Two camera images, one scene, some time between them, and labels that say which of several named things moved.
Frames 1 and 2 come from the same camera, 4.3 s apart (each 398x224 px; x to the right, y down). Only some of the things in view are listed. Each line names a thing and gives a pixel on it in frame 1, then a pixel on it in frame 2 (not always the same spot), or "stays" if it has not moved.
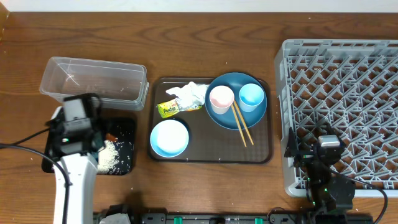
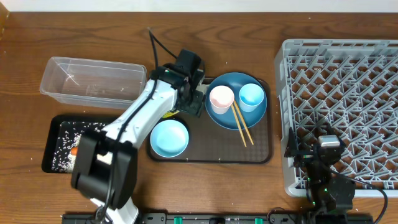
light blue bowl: [169, 138] stays
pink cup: [221, 98] stays
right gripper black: [304, 156] stays
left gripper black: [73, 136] to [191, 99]
